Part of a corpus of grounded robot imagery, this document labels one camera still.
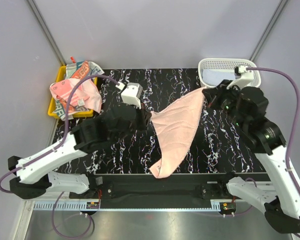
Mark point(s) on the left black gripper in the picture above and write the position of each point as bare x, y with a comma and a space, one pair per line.
144, 115

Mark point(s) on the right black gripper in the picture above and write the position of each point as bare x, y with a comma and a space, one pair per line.
213, 95

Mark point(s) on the light blue towel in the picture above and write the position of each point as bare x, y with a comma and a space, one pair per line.
212, 78

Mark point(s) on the plain pink towel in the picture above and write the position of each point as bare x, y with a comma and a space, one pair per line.
175, 128

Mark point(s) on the pink bunny towel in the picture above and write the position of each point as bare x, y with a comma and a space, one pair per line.
85, 96

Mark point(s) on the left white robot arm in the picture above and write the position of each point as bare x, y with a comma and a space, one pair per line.
35, 176

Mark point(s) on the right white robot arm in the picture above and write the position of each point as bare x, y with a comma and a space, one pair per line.
280, 208

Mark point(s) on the white perforated basket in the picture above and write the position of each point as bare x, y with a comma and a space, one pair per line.
227, 65

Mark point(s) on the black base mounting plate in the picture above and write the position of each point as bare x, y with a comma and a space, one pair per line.
181, 191

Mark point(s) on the orange grey printed towel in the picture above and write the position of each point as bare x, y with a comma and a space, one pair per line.
79, 71

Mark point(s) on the yellow plastic bin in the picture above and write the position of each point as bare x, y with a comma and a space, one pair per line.
53, 110

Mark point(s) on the left small circuit board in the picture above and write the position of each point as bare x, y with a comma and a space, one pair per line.
93, 205

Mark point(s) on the small circuit board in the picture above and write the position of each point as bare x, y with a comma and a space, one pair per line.
229, 206
93, 205

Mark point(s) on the right small circuit board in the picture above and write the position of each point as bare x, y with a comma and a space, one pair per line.
229, 206

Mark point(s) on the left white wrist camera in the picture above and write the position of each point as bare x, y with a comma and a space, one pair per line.
130, 93

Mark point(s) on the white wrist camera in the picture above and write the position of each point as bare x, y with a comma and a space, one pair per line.
243, 77
130, 93

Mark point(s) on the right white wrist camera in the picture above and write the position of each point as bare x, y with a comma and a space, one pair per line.
243, 77

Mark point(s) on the slotted white cable duct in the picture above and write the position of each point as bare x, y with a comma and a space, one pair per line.
71, 206

